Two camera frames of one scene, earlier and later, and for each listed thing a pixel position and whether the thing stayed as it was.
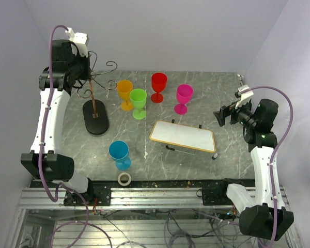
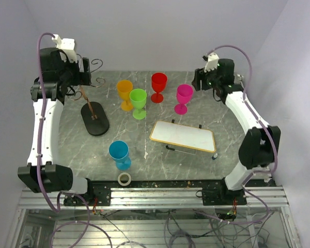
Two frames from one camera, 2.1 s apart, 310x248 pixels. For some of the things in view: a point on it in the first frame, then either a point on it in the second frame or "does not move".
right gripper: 225,111 to 196,82
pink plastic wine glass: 184,93 does not move
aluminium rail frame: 130,198 does not move
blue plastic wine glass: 118,151 does not move
